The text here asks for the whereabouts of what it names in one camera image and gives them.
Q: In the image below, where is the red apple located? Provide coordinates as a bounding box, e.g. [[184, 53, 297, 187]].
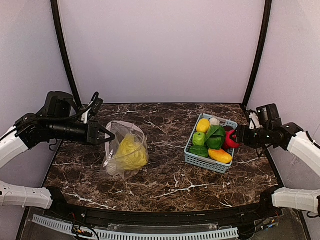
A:
[[222, 130, 240, 151]]

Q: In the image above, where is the clear zip top bag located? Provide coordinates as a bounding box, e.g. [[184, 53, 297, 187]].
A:
[[99, 120, 149, 181]]

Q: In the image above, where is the yellow white napa cabbage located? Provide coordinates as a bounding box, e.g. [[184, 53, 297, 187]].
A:
[[103, 133, 149, 178]]

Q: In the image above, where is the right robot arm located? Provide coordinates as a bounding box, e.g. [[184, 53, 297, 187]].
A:
[[229, 103, 320, 218]]

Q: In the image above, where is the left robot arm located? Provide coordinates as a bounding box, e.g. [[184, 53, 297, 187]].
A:
[[0, 91, 115, 209]]

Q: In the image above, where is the green leafy vegetable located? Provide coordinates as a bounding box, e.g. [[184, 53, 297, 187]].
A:
[[205, 125, 226, 150]]

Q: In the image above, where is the white garlic bulb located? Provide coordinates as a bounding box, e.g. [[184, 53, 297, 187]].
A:
[[209, 117, 221, 126]]

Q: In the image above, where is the orange yellow mango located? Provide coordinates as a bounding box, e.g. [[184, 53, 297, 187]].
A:
[[208, 149, 233, 164]]

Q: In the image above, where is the yellow lemon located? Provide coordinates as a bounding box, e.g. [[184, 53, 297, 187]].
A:
[[196, 118, 211, 134]]

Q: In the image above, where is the green apple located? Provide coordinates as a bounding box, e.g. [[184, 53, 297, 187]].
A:
[[192, 132, 206, 147]]

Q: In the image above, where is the green bell pepper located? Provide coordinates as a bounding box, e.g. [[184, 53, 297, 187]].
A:
[[188, 145, 209, 158]]

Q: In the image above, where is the light blue plastic basket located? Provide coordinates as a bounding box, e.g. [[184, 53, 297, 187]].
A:
[[184, 113, 238, 174]]

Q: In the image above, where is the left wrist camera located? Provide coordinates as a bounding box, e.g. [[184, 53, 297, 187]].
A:
[[80, 92, 104, 124]]

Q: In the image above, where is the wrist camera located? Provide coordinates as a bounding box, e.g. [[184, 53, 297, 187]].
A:
[[245, 103, 282, 130], [80, 92, 104, 124]]

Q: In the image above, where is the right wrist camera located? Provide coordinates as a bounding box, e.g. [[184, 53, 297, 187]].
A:
[[245, 103, 282, 130]]

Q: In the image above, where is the black front rail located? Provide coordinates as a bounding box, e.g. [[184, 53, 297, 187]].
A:
[[44, 200, 285, 227]]

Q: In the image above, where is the white slotted cable duct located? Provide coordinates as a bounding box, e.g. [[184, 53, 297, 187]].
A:
[[32, 214, 239, 240]]

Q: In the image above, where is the left black frame post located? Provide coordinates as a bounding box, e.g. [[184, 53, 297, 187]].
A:
[[50, 0, 82, 108]]

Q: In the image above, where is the black frame post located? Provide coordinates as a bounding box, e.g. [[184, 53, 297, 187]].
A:
[[50, 0, 82, 108], [241, 0, 273, 109]]

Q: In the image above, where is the right black frame post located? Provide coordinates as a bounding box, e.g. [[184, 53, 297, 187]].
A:
[[241, 0, 273, 109]]

